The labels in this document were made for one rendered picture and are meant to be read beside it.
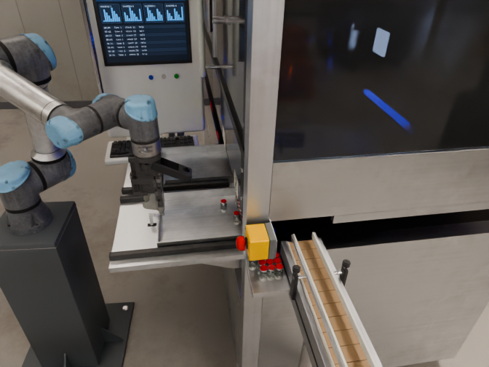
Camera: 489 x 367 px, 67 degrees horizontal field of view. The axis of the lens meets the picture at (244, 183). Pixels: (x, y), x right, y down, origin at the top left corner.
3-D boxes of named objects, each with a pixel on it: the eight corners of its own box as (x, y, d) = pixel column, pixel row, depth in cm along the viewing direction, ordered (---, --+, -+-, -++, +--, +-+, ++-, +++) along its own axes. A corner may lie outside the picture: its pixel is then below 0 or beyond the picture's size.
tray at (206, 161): (239, 149, 167) (239, 143, 165) (248, 181, 146) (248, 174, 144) (161, 154, 162) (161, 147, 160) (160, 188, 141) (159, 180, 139)
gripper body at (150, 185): (135, 183, 109) (129, 147, 103) (165, 180, 111) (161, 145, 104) (133, 198, 103) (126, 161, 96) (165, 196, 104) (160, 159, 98)
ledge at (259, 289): (289, 259, 115) (289, 254, 114) (301, 293, 104) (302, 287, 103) (244, 263, 113) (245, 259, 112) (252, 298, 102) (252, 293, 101)
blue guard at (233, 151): (201, 46, 269) (200, 20, 258) (244, 215, 111) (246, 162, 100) (201, 46, 268) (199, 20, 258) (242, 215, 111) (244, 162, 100)
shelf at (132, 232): (236, 148, 173) (236, 144, 171) (269, 256, 116) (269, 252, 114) (130, 154, 166) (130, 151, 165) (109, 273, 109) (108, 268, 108)
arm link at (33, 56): (26, 183, 138) (-19, 34, 105) (62, 166, 149) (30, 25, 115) (46, 197, 134) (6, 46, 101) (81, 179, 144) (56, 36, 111)
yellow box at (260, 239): (268, 241, 107) (271, 221, 103) (274, 258, 101) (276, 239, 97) (243, 243, 106) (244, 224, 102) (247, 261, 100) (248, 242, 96)
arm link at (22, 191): (-5, 202, 130) (-19, 170, 123) (32, 185, 140) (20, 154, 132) (14, 215, 125) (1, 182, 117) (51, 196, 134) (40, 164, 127)
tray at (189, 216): (252, 194, 140) (252, 186, 138) (266, 240, 119) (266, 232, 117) (160, 200, 135) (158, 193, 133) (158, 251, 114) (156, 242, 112)
